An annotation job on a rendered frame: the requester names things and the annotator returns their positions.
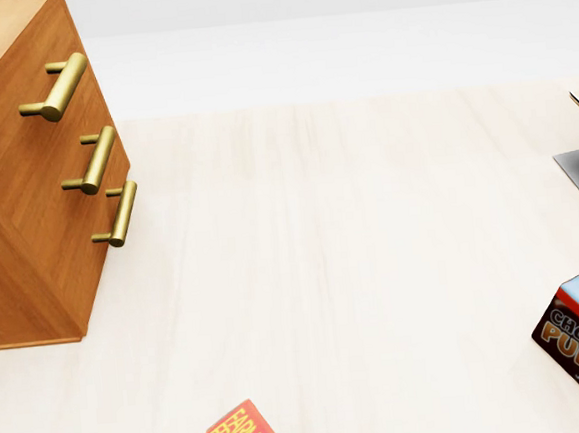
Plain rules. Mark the small wooden drawer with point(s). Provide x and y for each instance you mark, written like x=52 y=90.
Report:
x=86 y=282

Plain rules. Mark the medium wooden drawer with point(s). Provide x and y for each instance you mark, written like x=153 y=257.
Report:
x=56 y=220

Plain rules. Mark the large wooden drawer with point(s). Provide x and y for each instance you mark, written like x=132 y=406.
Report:
x=8 y=148

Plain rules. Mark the wooden cabinet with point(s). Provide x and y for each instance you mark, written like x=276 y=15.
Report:
x=10 y=303

